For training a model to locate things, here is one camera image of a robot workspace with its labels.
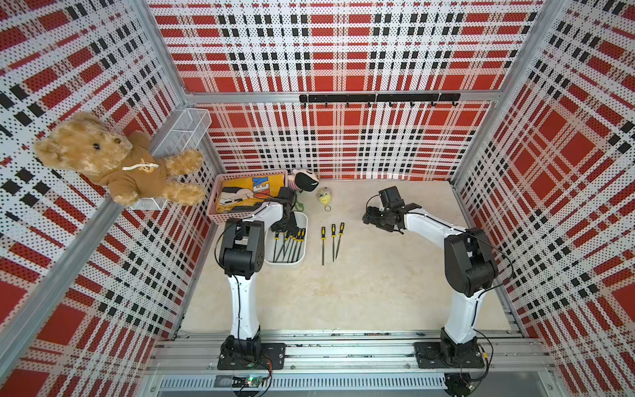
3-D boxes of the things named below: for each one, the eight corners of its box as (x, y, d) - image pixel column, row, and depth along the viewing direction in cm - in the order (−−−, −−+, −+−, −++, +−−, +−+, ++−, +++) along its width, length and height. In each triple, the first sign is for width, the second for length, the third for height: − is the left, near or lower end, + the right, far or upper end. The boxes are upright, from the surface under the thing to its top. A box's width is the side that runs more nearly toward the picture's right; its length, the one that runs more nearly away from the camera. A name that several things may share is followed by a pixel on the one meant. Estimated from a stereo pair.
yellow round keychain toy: (317, 211, 112) (317, 205, 109) (318, 193, 119) (318, 187, 115) (331, 211, 112) (331, 205, 108) (331, 193, 119) (331, 187, 115)
